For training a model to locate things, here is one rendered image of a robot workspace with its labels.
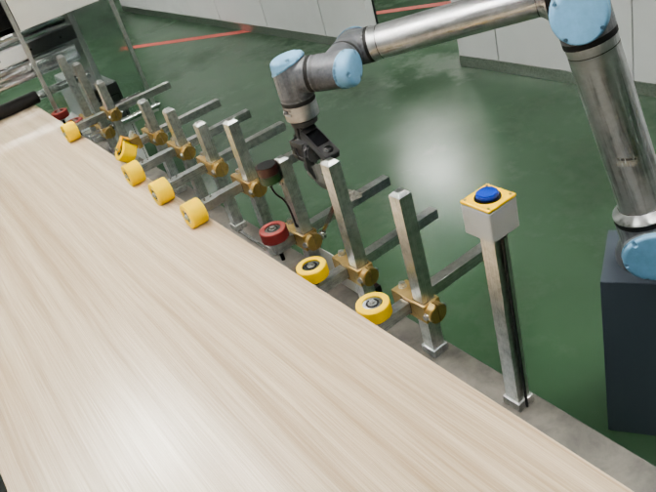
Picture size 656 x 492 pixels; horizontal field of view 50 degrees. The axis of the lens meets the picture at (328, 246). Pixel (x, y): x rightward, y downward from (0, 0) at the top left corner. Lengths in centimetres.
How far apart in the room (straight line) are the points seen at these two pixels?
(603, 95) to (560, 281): 150
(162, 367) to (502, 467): 80
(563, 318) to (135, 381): 173
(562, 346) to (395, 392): 143
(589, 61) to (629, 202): 36
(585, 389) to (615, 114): 119
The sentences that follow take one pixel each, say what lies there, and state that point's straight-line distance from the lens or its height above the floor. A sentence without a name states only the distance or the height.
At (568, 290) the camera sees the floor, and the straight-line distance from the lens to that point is 298.
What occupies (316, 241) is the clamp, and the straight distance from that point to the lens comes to 198.
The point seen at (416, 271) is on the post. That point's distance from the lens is 156.
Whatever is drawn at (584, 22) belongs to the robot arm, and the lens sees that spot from 156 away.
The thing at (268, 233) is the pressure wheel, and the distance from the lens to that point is 196.
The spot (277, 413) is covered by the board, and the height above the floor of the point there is 90.
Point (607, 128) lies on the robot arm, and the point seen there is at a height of 112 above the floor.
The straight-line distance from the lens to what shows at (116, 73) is 408.
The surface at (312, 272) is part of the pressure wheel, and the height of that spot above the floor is 91.
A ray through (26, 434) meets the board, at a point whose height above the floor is 90.
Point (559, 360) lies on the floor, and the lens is 268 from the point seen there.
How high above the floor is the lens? 188
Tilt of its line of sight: 32 degrees down
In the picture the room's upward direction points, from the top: 17 degrees counter-clockwise
